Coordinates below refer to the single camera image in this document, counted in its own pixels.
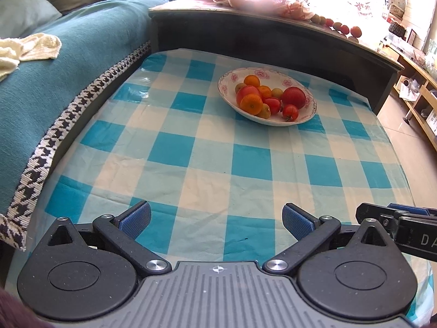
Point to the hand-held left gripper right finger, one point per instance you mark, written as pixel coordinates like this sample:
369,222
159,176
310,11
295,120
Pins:
297,222

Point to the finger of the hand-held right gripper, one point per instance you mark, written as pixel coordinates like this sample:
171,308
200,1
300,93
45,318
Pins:
409,208
372,211

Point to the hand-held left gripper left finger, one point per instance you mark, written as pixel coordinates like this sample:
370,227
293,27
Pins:
135,220

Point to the small red cherry tomato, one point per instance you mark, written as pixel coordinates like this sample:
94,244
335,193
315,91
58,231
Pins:
290,112

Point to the small brown longan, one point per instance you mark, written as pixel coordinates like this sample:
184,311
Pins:
315,18
265,112
277,93
322,20
240,87
337,26

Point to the oval red tomato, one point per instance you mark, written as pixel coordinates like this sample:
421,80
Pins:
329,22
344,29
272,105

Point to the red apple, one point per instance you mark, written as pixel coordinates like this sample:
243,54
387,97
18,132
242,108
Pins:
293,97

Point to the orange tangerine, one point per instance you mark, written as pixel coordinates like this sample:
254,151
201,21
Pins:
265,91
356,31
251,104
252,80

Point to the red yellow nectarine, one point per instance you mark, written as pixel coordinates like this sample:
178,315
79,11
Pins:
246,92

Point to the white floral plate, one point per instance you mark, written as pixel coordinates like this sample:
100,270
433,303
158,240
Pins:
276,79

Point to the blue white checkered tablecloth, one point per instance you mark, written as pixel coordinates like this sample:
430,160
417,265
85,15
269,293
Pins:
205,164

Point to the wooden shelf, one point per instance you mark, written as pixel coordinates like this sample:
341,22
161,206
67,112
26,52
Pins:
420,92

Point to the dark maroon cloth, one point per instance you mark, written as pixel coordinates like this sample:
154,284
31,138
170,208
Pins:
17,311

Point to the teal blanket with houndstooth border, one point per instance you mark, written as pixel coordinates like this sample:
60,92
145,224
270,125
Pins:
51,85

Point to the dark coffee table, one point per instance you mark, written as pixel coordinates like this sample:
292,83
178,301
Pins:
273,44

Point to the dark woven basket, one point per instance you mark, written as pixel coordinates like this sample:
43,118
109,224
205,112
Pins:
397,29

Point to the cream towel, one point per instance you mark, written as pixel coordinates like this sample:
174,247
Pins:
27,49

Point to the white red-printed plastic bag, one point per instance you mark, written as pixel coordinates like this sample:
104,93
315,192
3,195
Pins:
360,5

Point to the printed carton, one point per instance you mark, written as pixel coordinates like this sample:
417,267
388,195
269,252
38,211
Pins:
396,0

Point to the grey-green sofa cushion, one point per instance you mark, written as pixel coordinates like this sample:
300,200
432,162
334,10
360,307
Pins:
27,12

